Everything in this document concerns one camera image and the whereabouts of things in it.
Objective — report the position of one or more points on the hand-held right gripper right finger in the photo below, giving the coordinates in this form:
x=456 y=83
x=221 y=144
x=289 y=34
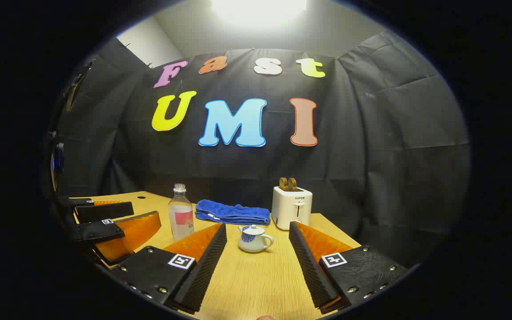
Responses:
x=311 y=266

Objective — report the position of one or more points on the blue folded towel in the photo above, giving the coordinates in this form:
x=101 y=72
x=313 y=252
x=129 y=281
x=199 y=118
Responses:
x=231 y=212

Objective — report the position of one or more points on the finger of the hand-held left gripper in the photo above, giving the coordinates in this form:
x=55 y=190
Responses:
x=105 y=212
x=100 y=231

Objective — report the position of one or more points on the brown bread slice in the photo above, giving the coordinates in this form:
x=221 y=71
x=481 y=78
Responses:
x=283 y=183
x=292 y=184

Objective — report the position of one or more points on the clear plastic water bottle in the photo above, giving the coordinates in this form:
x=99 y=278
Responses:
x=180 y=218

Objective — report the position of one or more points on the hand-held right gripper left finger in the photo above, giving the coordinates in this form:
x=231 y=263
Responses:
x=205 y=266

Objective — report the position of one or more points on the ceiling light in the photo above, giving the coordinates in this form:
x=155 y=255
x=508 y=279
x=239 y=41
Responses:
x=258 y=9

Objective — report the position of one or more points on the white toaster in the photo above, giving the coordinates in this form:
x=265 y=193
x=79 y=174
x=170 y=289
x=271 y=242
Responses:
x=291 y=209

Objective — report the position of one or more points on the white blue-patterned teacup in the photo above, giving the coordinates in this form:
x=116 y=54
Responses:
x=251 y=243

